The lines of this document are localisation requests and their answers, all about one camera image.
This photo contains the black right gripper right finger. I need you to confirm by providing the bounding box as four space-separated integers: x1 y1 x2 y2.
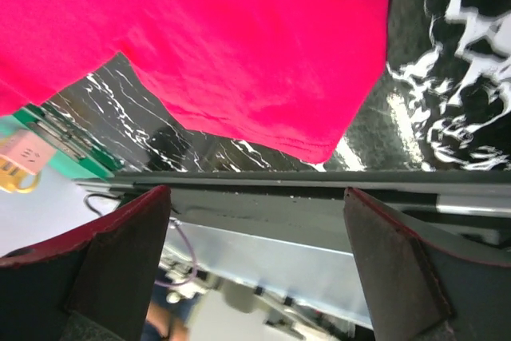
343 188 510 340

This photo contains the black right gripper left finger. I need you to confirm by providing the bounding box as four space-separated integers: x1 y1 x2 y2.
1 186 171 340

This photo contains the crimson red t shirt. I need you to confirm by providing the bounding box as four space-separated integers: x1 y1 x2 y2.
1 0 389 164

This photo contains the green paper folder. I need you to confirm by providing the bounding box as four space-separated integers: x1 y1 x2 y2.
1 103 123 179

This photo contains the cream yellow mug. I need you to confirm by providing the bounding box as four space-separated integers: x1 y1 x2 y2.
1 158 41 194

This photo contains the pink eraser block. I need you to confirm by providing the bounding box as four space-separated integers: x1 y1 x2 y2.
1 129 57 175

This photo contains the black marbled table mat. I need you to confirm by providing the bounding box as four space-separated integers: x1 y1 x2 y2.
42 0 510 172

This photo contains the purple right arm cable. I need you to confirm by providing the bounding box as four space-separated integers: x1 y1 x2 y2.
153 216 200 288

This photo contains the aluminium frame rail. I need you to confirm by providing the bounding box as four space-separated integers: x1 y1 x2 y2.
78 171 510 218

